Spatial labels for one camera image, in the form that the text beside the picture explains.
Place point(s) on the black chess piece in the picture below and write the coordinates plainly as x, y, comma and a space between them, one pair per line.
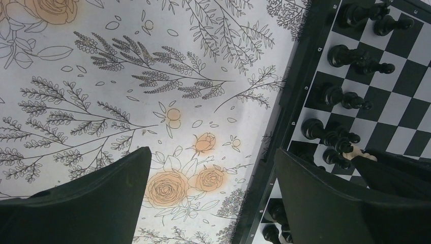
330, 94
384, 26
353, 13
372, 65
341, 55
313, 129

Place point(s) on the black white chess board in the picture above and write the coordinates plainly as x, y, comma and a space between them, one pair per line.
387, 113

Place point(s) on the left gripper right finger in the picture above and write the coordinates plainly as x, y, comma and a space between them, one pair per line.
393, 207

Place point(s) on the white chess piece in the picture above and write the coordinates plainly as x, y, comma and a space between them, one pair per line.
358, 152

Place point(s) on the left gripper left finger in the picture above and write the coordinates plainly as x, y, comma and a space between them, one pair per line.
100, 207

